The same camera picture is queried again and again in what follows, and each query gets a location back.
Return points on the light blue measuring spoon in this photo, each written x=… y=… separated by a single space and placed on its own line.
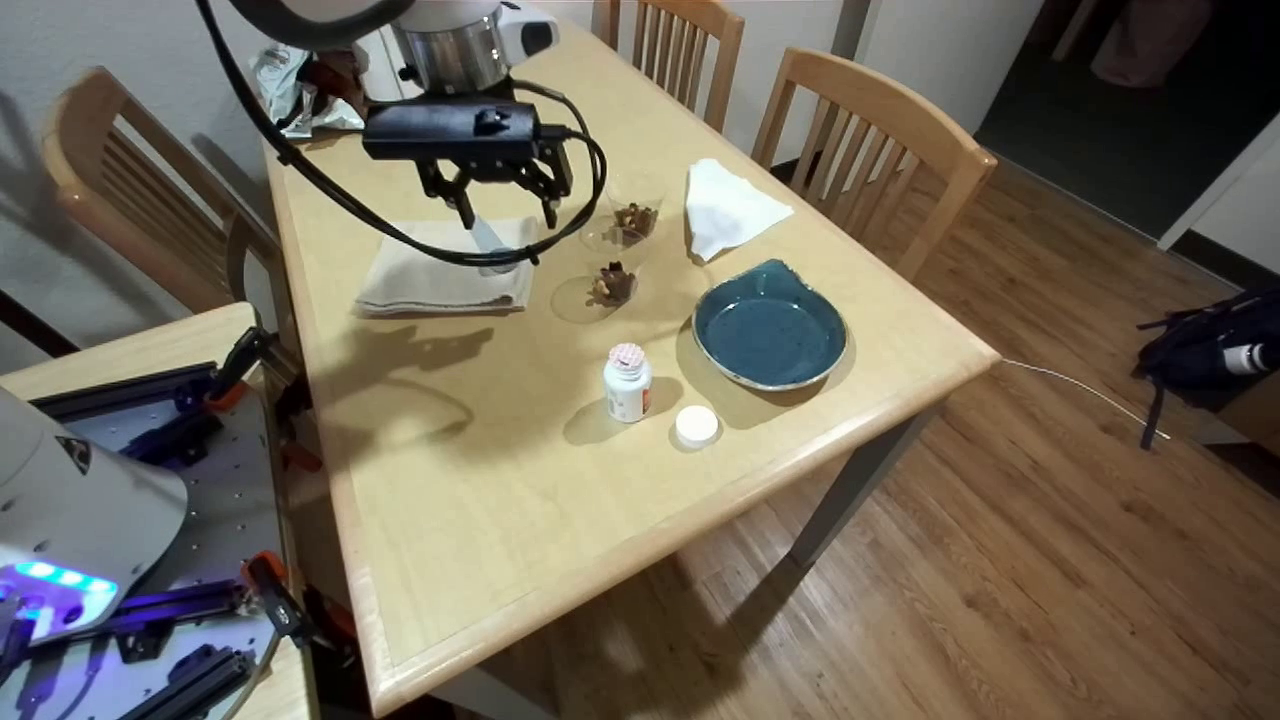
x=488 y=238

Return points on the black orange clamp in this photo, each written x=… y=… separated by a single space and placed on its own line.
x=246 y=358
x=273 y=580

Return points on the crumpled foil snack bag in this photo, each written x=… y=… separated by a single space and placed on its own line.
x=303 y=94

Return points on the grey metal table leg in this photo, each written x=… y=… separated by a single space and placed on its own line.
x=827 y=522

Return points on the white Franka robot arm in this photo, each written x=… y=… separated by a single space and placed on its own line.
x=454 y=54

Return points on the white bottle cap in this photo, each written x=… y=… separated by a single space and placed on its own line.
x=699 y=424

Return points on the white pill bottle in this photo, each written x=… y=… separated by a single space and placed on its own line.
x=626 y=386

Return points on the black backpack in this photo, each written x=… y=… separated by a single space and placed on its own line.
x=1202 y=354

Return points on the grey folded towel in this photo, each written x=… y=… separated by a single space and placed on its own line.
x=425 y=282

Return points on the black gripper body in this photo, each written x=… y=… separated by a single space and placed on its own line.
x=500 y=170

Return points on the clear cup with nuts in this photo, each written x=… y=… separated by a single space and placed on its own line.
x=635 y=222

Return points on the small brown pinecone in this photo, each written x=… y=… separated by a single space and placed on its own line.
x=612 y=282

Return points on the grey metal mounting plate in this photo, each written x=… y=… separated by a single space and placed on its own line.
x=225 y=494

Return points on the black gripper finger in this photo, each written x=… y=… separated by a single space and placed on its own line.
x=559 y=193
x=459 y=197

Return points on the blue ceramic plate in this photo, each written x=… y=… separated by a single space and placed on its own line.
x=771 y=333

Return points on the wooden robot cart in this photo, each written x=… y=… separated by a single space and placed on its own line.
x=133 y=341

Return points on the black clamp bar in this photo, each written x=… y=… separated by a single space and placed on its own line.
x=123 y=390
x=185 y=682

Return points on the white paper napkin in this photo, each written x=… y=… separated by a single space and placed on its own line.
x=726 y=214

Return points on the light wooden dining chair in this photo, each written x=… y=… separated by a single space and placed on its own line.
x=704 y=26
x=882 y=100
x=102 y=121

